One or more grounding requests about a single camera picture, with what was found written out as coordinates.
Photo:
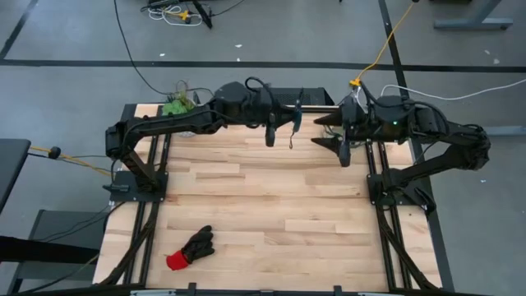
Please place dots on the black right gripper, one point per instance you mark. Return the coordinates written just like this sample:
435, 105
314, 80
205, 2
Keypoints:
355, 121

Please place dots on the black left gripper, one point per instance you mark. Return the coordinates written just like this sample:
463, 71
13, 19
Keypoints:
269, 109

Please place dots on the black and red glove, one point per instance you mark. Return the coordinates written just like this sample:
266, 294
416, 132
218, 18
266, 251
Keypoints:
197, 246

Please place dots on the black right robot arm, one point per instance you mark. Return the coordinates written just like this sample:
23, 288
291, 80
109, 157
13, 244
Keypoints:
452, 131

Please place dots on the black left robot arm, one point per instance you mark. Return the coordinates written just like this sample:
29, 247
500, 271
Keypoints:
164, 123

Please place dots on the black computer box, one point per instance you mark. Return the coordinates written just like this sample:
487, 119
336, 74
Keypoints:
316, 96

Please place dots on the plant in white patterned pot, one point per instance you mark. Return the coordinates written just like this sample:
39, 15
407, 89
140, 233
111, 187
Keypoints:
176, 107

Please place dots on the grey metal bar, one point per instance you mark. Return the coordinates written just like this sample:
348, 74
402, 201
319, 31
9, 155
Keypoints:
505, 131

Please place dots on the grey desk foot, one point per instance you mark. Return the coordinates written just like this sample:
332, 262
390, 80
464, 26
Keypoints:
472, 24

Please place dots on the grey shelf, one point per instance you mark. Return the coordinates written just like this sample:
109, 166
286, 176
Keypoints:
61, 224

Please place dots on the black side table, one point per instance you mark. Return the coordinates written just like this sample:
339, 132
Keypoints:
12, 164

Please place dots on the black bar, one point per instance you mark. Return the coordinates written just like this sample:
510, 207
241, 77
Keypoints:
41, 250

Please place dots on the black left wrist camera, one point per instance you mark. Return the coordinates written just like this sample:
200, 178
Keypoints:
270, 140

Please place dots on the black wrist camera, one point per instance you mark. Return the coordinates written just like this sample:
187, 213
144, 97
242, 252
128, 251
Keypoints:
270, 140
344, 158

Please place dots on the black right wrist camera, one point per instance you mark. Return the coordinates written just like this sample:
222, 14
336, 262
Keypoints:
344, 158

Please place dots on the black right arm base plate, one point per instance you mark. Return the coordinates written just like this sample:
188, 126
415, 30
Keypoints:
372, 189

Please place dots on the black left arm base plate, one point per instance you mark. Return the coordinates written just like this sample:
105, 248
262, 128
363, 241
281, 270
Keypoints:
123, 181

